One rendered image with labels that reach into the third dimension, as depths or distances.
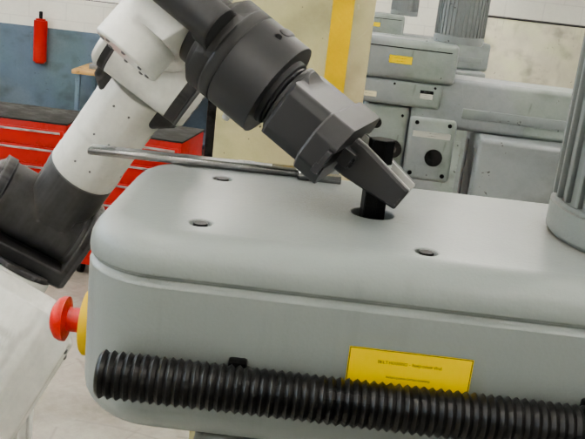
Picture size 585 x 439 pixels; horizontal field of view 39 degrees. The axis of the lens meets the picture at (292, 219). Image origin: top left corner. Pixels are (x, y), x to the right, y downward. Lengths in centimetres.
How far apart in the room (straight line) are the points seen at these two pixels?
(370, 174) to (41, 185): 53
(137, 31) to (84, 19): 935
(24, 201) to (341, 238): 57
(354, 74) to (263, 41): 174
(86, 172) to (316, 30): 144
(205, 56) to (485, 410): 35
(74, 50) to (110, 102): 910
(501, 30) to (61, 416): 634
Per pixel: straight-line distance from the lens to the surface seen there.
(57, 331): 76
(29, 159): 572
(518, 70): 908
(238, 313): 60
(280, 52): 68
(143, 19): 71
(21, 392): 110
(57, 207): 109
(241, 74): 68
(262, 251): 59
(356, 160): 68
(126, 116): 102
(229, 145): 246
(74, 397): 428
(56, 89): 1023
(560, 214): 72
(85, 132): 104
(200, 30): 67
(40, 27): 1007
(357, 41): 241
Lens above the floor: 207
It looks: 16 degrees down
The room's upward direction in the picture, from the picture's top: 7 degrees clockwise
